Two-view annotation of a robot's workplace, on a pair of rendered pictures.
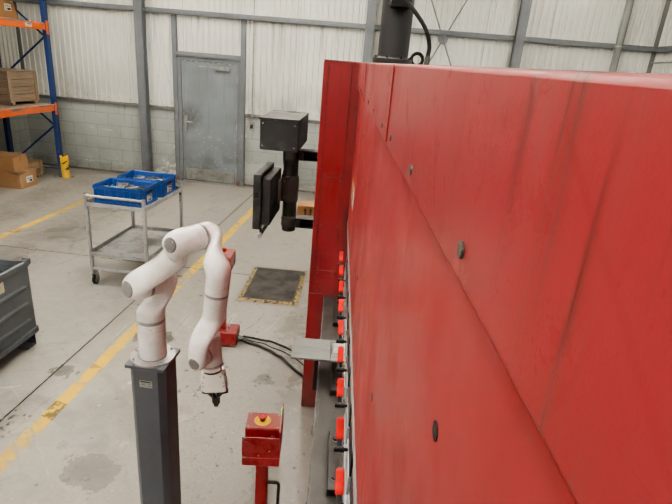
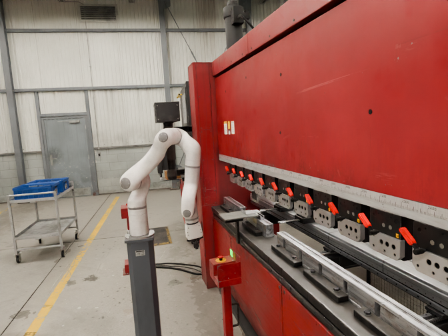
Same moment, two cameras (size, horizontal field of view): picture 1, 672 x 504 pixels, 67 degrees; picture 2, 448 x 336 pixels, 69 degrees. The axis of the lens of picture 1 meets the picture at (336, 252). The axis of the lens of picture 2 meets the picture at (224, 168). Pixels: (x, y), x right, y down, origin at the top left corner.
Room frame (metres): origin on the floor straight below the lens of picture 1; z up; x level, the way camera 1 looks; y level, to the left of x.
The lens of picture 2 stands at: (-0.22, 0.76, 1.68)
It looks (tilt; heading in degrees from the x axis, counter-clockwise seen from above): 7 degrees down; 345
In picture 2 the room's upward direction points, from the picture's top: 3 degrees counter-clockwise
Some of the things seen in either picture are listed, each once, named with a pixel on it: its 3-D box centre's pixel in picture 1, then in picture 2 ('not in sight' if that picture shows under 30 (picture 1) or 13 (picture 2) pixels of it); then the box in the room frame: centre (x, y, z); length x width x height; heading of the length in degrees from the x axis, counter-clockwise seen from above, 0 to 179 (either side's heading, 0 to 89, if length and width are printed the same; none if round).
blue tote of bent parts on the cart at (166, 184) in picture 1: (147, 183); (49, 185); (5.25, 2.06, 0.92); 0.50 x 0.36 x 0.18; 85
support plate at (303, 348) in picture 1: (319, 349); (238, 215); (2.11, 0.04, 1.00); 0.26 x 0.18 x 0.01; 91
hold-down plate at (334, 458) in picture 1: (334, 461); (285, 254); (1.51, -0.06, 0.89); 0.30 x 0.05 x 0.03; 1
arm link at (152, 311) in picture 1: (156, 292); (138, 188); (1.96, 0.76, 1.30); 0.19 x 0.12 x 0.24; 147
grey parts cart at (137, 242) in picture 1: (138, 230); (47, 218); (5.00, 2.09, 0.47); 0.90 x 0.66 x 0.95; 175
